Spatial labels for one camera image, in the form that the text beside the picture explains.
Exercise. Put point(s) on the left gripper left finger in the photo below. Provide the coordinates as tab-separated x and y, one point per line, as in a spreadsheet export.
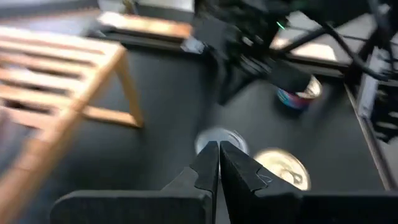
186	199

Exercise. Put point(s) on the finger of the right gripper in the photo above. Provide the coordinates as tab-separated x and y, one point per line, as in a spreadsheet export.
290	77

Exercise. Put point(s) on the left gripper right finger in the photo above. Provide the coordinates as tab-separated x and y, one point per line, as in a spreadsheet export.
248	193

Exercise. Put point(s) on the Wild Planet pink salmon can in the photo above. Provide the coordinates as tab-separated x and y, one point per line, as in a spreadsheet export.
286	169
295	101

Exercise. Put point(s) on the teal label seafood can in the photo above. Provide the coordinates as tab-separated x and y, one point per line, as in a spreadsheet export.
239	141

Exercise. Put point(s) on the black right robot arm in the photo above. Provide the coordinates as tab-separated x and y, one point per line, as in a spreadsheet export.
248	12

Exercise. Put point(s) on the wooden slatted shelf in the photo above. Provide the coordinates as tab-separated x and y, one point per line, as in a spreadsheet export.
76	104

